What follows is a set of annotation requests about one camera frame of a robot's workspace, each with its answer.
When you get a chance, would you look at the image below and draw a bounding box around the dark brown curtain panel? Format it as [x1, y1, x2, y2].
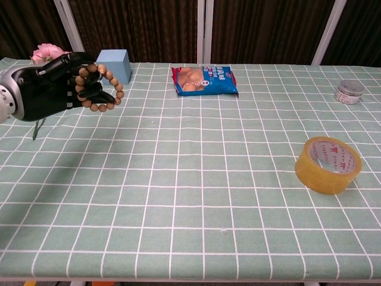
[210, 0, 337, 65]
[67, 0, 199, 63]
[0, 0, 72, 60]
[321, 0, 381, 67]

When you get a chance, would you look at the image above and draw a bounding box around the wooden bead bracelet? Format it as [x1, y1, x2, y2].
[74, 63, 124, 114]

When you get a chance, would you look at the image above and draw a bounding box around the blue snack bag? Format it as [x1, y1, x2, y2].
[171, 65, 241, 97]

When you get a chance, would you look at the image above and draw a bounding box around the white partition frame post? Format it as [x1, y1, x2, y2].
[196, 0, 214, 64]
[53, 0, 89, 62]
[311, 0, 348, 66]

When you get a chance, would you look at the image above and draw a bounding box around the yellow packing tape roll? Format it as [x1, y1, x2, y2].
[294, 136, 363, 195]

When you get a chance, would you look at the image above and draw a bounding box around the green checked tablecloth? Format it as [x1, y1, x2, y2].
[0, 56, 381, 281]

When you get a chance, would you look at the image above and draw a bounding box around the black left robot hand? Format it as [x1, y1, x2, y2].
[0, 52, 115, 122]

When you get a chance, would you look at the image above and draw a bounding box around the small clear glitter jar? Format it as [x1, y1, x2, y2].
[333, 79, 365, 105]

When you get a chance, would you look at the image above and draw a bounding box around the pink artificial flower bouquet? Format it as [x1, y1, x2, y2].
[30, 43, 74, 141]

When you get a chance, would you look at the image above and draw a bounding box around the light blue cube box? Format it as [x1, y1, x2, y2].
[96, 49, 132, 86]

